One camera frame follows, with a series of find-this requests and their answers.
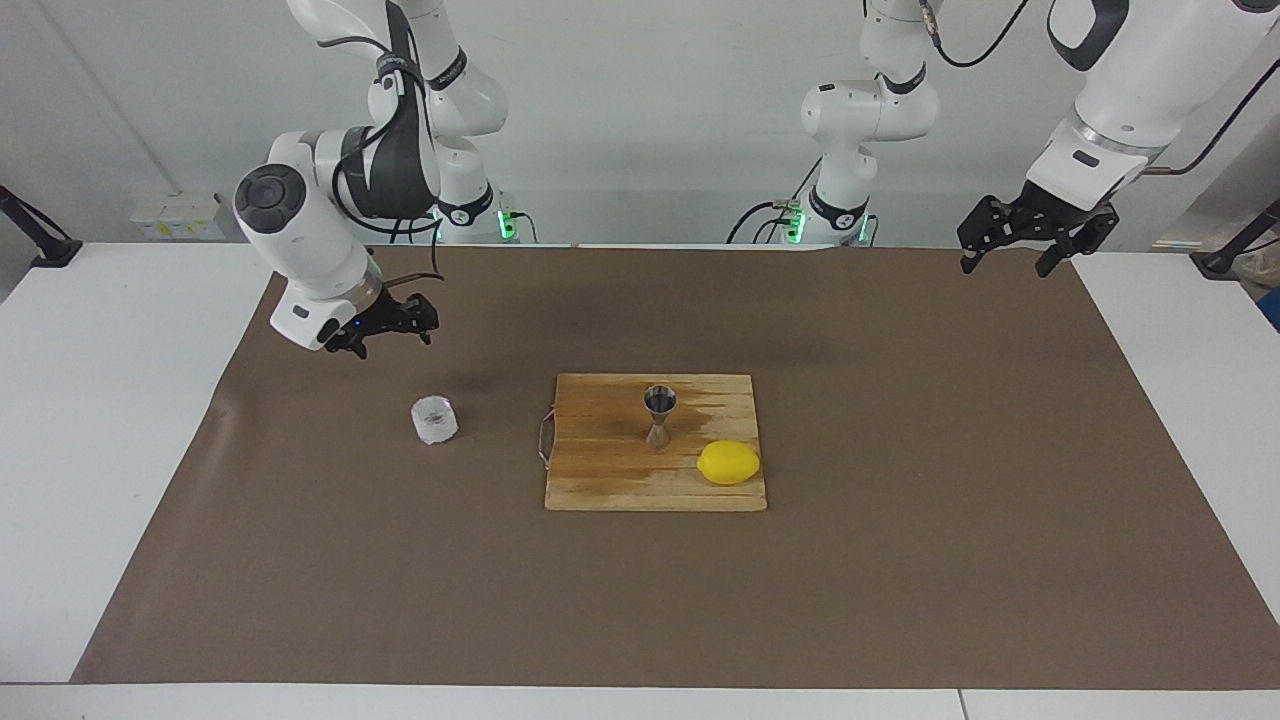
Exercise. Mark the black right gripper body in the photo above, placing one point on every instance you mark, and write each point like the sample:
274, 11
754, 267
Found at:
378, 320

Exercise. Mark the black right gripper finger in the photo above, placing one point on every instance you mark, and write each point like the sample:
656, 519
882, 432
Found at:
361, 347
420, 312

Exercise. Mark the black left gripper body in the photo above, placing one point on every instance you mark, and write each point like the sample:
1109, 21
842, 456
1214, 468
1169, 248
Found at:
1058, 212

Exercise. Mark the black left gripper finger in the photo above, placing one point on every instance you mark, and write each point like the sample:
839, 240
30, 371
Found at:
993, 220
1093, 235

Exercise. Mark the steel double jigger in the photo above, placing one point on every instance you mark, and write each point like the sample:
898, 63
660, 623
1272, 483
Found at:
660, 437

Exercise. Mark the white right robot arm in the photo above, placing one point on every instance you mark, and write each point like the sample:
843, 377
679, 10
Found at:
300, 230

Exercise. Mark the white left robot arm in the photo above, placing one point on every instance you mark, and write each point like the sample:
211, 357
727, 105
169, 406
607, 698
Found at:
1130, 90

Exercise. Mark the black clamp stand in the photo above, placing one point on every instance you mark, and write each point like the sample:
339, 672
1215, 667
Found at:
1215, 262
50, 250

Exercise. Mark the crumpled clear plastic bag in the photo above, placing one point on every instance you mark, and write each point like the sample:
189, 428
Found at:
1258, 270

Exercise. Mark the blue object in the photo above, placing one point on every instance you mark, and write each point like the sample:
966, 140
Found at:
1272, 312

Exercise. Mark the wooden cutting board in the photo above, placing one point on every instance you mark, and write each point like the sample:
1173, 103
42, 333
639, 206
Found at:
620, 485

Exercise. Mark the yellow lemon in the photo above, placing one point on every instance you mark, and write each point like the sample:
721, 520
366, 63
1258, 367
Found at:
729, 464

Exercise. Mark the brown paper table mat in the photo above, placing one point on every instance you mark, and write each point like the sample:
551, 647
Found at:
900, 600

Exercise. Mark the white wall socket boxes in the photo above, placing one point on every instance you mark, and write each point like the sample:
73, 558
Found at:
185, 215

